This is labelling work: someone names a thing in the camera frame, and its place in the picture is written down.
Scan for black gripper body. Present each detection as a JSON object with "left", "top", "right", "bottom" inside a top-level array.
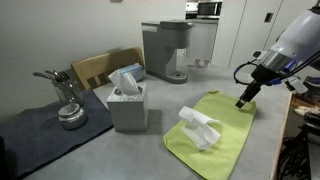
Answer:
[{"left": 249, "top": 64, "right": 278, "bottom": 92}]

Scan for yellow-green towel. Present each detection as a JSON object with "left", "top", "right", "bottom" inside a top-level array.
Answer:
[{"left": 162, "top": 90, "right": 258, "bottom": 180}]

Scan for white pulled-out wipe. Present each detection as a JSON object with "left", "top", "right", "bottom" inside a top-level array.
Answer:
[{"left": 178, "top": 105, "right": 223, "bottom": 152}]

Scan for blue face mask box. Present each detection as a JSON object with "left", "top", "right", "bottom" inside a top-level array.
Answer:
[{"left": 117, "top": 62, "right": 146, "bottom": 83}]

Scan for grey tissue box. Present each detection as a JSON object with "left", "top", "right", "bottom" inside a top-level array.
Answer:
[{"left": 106, "top": 82, "right": 150, "bottom": 133}]

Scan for white tissue sticking from box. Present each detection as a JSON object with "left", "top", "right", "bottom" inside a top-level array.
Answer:
[{"left": 107, "top": 68, "right": 141, "bottom": 96}]

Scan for white cabinet doors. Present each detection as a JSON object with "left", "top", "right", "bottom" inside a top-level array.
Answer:
[{"left": 212, "top": 0, "right": 320, "bottom": 85}]

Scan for steel microwave oven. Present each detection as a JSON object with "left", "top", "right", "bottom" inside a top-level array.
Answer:
[{"left": 196, "top": 0, "right": 224, "bottom": 20}]

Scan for grey pod coffee machine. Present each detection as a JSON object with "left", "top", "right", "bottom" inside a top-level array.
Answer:
[{"left": 140, "top": 19, "right": 195, "bottom": 85}]

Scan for round metal lidded jar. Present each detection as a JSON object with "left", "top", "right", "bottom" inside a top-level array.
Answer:
[{"left": 58, "top": 102, "right": 89, "bottom": 131}]

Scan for dark blue cloth mat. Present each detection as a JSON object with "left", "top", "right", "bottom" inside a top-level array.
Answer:
[{"left": 0, "top": 88, "right": 115, "bottom": 180}]

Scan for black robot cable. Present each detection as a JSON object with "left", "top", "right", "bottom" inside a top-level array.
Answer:
[{"left": 232, "top": 49, "right": 320, "bottom": 86}]

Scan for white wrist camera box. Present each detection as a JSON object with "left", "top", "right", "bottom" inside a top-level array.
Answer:
[{"left": 284, "top": 75, "right": 310, "bottom": 95}]

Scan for black cabinet handle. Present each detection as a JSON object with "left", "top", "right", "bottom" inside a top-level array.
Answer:
[{"left": 263, "top": 12, "right": 275, "bottom": 24}]

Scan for black cable bundle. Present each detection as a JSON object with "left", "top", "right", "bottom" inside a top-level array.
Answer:
[{"left": 277, "top": 113, "right": 320, "bottom": 180}]

